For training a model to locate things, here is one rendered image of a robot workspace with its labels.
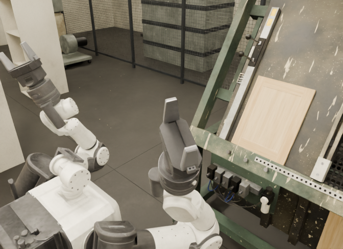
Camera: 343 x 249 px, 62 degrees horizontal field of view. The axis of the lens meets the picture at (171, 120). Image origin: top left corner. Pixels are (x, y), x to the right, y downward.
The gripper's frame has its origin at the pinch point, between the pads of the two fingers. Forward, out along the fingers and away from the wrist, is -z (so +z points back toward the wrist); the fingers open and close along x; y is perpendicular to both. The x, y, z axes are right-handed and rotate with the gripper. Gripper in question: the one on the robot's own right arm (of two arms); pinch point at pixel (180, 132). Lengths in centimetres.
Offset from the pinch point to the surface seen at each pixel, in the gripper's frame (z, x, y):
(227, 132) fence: 118, 70, 59
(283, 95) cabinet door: 92, 69, 92
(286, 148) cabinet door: 107, 41, 82
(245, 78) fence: 95, 93, 79
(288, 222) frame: 168, 13, 89
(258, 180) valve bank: 123, 33, 64
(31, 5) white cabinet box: 180, 399, -92
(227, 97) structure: 113, 95, 70
